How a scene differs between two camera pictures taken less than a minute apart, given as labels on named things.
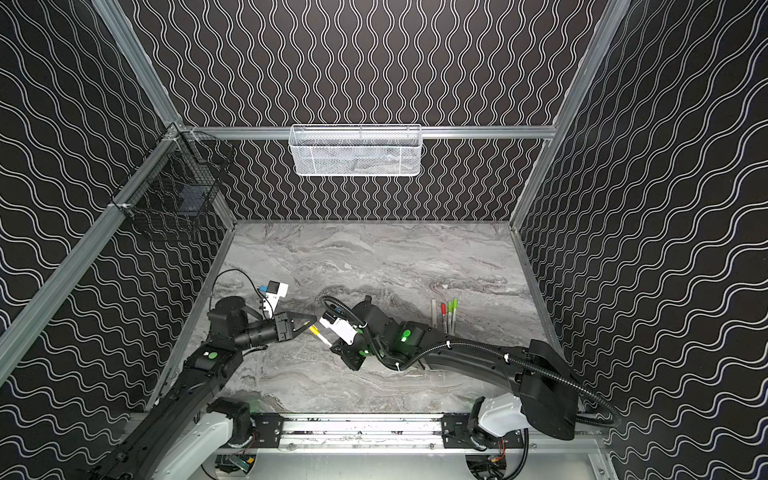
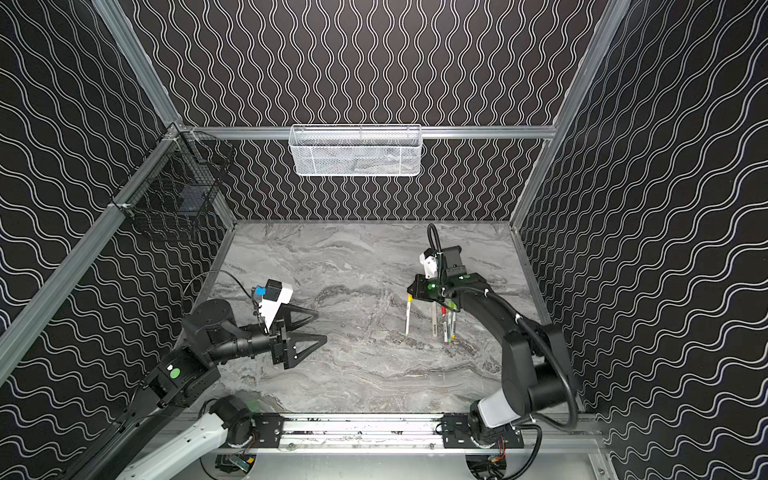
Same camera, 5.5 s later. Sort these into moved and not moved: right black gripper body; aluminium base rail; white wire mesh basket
Moved: right black gripper body
Not moved: white wire mesh basket; aluminium base rail
